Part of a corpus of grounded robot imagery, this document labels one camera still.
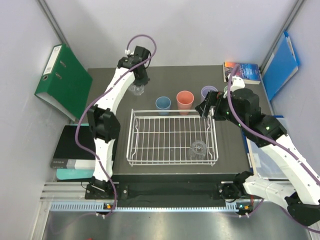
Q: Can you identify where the clear glass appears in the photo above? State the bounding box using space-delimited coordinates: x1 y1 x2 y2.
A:
128 84 145 96
188 140 207 161

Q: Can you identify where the purple plastic cup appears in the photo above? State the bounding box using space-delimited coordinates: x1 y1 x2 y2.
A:
200 85 218 102

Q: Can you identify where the pink plastic cup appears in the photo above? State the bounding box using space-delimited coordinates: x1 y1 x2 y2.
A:
176 90 195 115

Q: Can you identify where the blue plastic cup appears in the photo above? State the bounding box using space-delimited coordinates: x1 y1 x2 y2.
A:
155 96 171 116

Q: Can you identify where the clear glass front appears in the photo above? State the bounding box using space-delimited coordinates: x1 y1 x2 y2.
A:
188 140 207 161

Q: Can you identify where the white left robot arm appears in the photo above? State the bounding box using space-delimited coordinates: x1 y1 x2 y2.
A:
86 54 150 196

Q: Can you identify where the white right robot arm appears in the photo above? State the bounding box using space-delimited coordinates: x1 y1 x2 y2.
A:
195 88 320 227

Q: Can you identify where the paperback book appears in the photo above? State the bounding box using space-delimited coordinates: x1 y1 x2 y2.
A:
223 62 261 85

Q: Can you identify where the green lever arch binder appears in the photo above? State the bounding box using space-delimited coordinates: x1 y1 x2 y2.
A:
34 44 93 122

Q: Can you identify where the black book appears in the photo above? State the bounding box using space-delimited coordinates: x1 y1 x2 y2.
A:
50 123 96 170

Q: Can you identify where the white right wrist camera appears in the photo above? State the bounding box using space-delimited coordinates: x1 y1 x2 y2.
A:
223 76 245 98

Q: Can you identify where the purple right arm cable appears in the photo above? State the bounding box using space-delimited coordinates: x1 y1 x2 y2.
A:
224 64 320 235

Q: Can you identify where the white wire dish rack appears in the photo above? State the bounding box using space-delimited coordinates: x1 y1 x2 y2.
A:
126 109 219 166

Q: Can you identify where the blue folder against wall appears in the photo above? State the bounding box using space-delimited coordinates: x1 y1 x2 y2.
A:
262 31 300 101

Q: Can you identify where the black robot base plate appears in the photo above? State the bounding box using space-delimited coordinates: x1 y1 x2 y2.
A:
85 174 246 208

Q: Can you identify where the white cable duct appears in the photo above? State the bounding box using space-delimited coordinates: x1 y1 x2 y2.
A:
49 201 253 213

